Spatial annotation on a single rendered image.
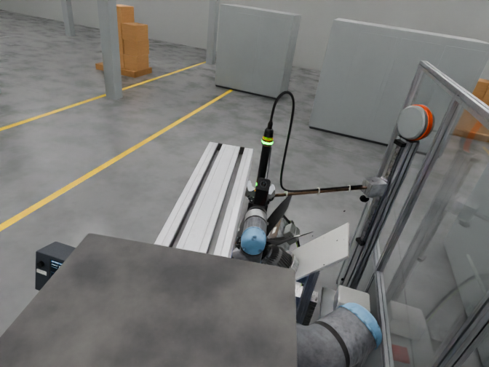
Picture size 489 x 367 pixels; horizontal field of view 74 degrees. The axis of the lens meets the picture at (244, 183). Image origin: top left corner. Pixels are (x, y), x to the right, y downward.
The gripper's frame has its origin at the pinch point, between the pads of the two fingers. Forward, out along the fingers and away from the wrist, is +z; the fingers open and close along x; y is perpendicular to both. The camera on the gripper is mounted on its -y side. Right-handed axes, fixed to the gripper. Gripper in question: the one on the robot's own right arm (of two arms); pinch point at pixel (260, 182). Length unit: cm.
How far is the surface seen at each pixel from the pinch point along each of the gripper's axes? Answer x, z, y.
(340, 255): 41, 3, 33
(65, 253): -77, -14, 42
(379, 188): 58, 31, 10
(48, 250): -85, -14, 41
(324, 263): 35, 4, 39
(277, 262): 15, 10, 49
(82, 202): -193, 179, 166
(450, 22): 544, 1124, -56
